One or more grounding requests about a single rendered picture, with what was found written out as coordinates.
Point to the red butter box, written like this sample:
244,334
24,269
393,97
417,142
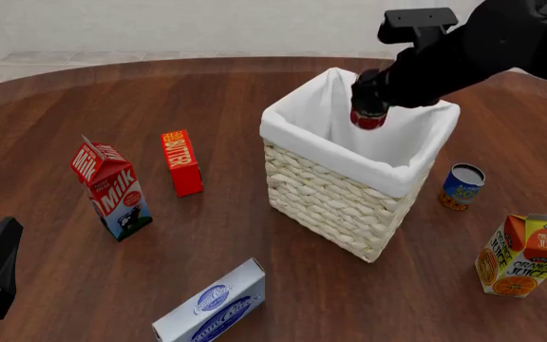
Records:
182,164

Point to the flat plate on black stalk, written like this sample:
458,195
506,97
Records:
416,19

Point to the white wicker basket with liner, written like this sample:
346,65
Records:
335,199

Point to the blue alphabet soup can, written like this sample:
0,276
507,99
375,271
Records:
461,189

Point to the white cream cheese box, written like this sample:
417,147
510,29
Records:
216,306

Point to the red tomato sauce can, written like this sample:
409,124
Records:
368,122

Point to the red milk carton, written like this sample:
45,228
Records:
112,192

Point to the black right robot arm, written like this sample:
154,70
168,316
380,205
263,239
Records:
492,42

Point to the orange juice carton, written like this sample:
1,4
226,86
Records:
522,260

